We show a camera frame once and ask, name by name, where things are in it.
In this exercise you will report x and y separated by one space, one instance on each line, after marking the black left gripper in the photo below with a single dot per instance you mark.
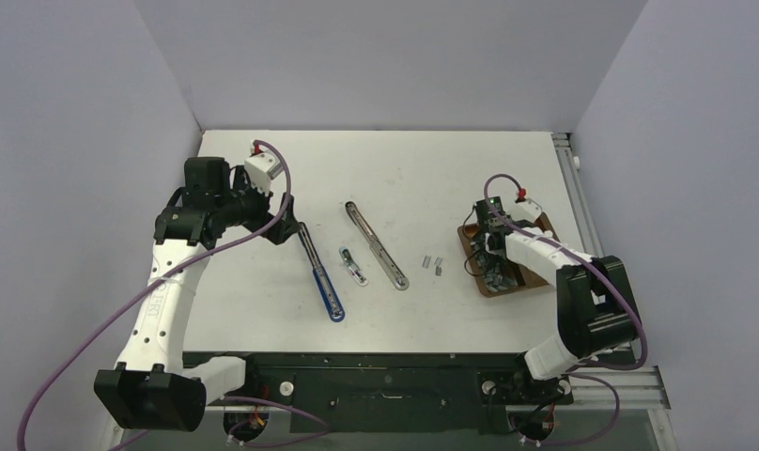
264 218

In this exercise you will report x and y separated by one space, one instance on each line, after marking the brown plastic divided tray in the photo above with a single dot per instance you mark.
527 279

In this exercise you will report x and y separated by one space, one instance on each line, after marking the silver black stapler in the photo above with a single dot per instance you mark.
398 279

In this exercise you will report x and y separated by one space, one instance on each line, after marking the light blue staple box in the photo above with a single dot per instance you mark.
352 267

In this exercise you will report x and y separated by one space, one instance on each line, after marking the blue stapler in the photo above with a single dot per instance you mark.
328 294

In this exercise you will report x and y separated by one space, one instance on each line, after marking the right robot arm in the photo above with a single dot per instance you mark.
595 310

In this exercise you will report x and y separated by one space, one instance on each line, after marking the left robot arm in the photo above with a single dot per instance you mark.
149 386

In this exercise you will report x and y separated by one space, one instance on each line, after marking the pile of grey staples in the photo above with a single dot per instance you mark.
492 269

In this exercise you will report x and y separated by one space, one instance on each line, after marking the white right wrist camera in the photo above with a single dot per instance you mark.
526 210

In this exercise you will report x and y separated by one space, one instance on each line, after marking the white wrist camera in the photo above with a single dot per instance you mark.
526 210
261 170

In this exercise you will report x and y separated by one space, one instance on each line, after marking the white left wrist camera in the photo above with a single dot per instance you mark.
261 170

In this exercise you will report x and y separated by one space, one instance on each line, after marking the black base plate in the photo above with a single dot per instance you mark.
394 392

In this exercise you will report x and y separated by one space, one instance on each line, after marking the aluminium frame rail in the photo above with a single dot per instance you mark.
414 189

